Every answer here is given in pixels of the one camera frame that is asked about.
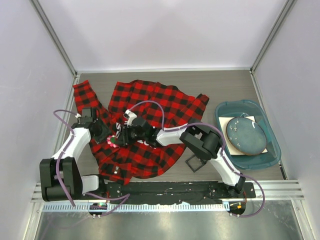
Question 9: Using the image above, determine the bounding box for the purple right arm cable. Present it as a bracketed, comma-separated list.
[127, 100, 266, 218]

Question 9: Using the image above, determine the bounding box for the pink white flower brooch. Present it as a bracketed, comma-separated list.
[106, 135, 118, 148]

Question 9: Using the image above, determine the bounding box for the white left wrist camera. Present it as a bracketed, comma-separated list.
[75, 113, 82, 119]

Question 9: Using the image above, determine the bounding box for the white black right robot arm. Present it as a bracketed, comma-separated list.
[116, 116, 246, 198]

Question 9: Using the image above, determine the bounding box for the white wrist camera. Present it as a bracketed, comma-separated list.
[75, 113, 82, 119]
[123, 109, 137, 126]

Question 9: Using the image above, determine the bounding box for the teal plastic bin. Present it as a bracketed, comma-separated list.
[214, 100, 281, 170]

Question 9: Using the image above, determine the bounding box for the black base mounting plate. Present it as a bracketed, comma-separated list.
[92, 181, 256, 205]

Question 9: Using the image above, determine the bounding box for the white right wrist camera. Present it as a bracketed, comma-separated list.
[123, 109, 137, 126]

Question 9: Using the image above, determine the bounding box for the aluminium front rail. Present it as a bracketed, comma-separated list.
[31, 179, 306, 204]

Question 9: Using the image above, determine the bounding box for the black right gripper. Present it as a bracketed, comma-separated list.
[115, 124, 148, 146]

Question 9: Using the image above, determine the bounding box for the red black plaid shirt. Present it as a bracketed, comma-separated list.
[73, 80, 210, 185]

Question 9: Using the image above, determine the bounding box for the blue round ceramic plate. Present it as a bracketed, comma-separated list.
[226, 116, 268, 156]

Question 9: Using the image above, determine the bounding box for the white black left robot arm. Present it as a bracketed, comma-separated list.
[39, 107, 112, 205]

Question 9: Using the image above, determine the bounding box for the small black square frame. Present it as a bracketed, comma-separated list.
[185, 154, 207, 173]

